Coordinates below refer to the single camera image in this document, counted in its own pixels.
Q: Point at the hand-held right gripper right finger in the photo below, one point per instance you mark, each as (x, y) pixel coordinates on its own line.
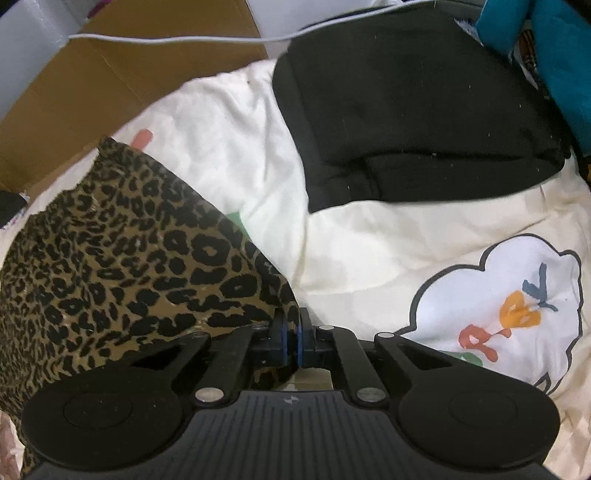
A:
(301, 344)

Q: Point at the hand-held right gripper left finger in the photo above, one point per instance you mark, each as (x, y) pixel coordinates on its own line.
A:
(286, 341)

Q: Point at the leopard print garment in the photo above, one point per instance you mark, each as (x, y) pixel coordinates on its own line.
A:
(115, 258)

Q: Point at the cream bear print blanket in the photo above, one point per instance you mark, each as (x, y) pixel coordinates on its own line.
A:
(369, 249)

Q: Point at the folded black garment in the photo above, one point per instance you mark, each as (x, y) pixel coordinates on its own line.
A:
(406, 101)

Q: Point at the brown cardboard sheet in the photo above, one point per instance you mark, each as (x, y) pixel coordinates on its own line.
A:
(92, 87)

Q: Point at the grey cabinet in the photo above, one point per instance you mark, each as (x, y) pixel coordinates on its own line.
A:
(32, 46)

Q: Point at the teal patterned blanket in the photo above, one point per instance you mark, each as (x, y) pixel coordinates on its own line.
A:
(563, 55)

